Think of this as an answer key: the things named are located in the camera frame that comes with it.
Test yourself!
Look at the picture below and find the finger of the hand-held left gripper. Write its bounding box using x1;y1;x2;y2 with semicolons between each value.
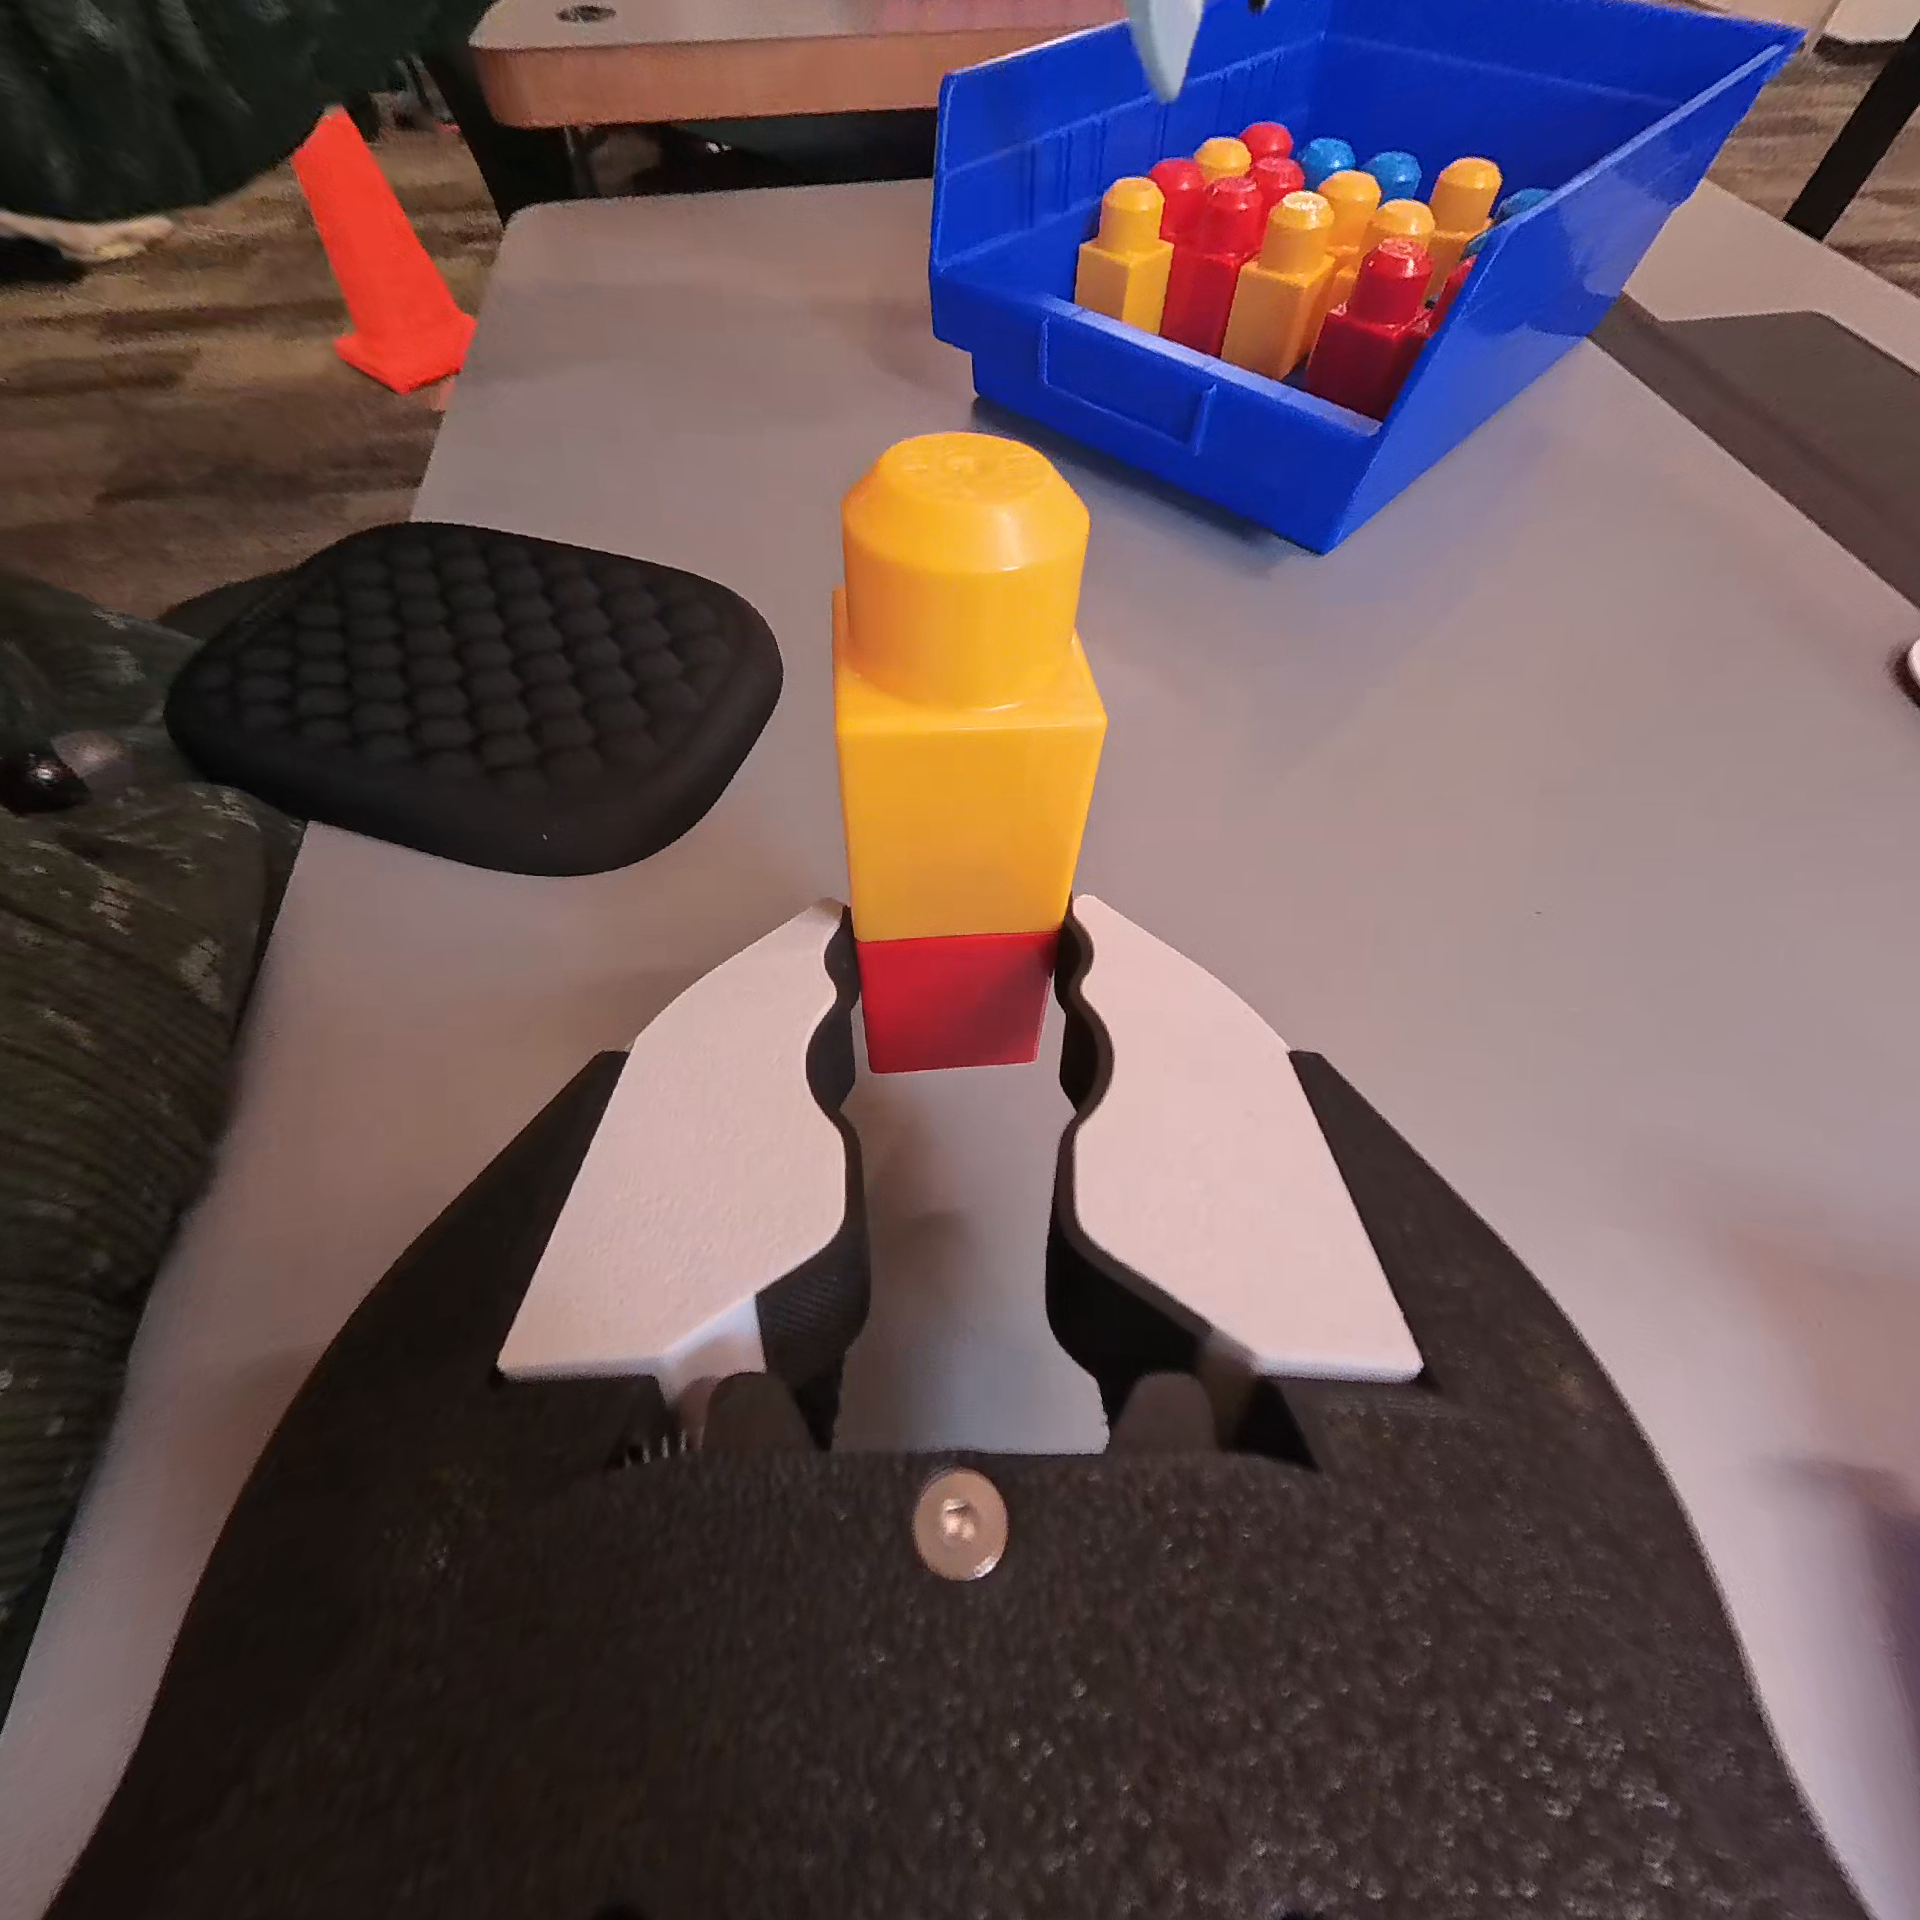
1125;0;1208;106

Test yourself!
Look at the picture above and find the yellow mega block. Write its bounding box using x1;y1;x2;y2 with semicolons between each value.
831;432;1112;944

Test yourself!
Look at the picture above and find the red mega block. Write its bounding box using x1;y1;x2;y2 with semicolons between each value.
854;930;1057;1078

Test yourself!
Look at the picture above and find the pile of blocks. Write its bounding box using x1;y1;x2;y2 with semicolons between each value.
1073;120;1553;423

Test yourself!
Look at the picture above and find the blue plastic bin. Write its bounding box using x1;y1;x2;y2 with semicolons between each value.
925;0;1808;558

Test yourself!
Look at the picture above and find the person's torso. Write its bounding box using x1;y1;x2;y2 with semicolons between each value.
0;569;309;1697

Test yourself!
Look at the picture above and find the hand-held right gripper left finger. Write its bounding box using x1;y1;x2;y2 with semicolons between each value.
499;896;873;1454

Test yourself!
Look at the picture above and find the orange traffic cone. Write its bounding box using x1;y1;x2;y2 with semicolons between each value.
288;107;479;395

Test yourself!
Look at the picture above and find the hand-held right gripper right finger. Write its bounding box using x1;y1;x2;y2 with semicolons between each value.
1049;896;1423;1419

